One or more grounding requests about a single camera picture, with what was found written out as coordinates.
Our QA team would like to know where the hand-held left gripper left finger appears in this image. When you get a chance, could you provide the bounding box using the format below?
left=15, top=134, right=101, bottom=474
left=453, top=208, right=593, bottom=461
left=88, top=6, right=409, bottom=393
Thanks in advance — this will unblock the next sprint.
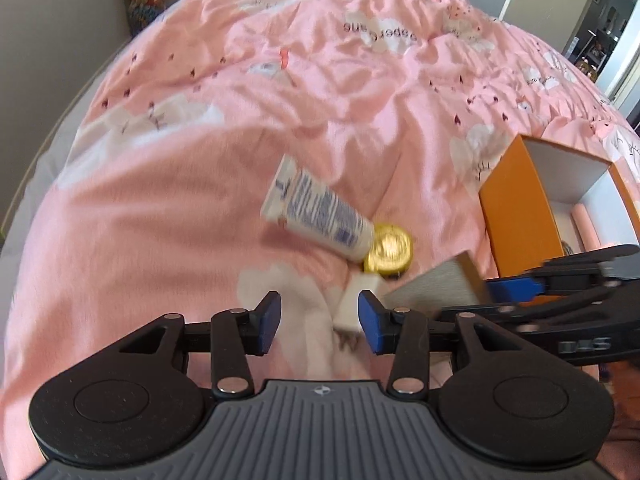
left=117, top=290, right=283, bottom=396

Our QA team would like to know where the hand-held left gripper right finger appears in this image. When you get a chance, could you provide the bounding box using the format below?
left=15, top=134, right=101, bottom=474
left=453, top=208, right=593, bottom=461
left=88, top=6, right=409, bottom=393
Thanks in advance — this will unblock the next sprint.
left=357, top=291, right=507, bottom=395

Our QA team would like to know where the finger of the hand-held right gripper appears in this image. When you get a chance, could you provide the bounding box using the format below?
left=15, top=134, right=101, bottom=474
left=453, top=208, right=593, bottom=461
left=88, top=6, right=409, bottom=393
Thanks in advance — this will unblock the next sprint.
left=434, top=301, right=550, bottom=332
left=486, top=244, right=640, bottom=306

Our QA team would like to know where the small white box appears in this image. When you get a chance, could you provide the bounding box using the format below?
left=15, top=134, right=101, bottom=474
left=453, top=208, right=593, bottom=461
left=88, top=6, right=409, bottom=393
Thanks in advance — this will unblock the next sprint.
left=332, top=272, right=387, bottom=334

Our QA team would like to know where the small gold box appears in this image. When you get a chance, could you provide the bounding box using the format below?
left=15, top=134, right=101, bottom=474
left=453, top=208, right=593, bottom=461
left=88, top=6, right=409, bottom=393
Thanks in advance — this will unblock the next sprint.
left=382, top=251, right=494, bottom=322

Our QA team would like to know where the round yellow tin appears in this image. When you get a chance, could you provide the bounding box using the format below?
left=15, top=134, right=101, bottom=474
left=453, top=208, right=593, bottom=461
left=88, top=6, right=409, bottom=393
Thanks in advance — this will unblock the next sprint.
left=362, top=223, right=415, bottom=277

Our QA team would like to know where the orange cardboard box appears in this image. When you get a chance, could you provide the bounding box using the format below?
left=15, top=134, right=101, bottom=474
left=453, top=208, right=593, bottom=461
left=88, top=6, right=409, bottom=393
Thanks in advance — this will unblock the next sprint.
left=477, top=134, right=640, bottom=302

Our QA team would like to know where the pink plastic handheld device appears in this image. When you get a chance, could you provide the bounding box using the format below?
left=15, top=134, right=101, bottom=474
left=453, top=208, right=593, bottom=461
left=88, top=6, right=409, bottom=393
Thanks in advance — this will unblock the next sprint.
left=571, top=203, right=602, bottom=252

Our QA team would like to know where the white cream tube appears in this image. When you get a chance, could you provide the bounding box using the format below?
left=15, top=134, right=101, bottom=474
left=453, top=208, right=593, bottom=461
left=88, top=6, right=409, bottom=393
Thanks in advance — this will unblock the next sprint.
left=260, top=154, right=376, bottom=262

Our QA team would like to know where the pink printed blanket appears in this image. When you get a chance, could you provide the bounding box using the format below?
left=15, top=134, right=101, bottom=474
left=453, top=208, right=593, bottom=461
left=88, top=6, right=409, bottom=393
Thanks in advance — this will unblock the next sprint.
left=0, top=0, right=640, bottom=480

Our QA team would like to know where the white door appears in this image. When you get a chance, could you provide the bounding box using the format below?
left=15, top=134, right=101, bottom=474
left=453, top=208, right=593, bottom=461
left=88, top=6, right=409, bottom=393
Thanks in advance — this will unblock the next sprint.
left=500, top=0, right=609, bottom=56

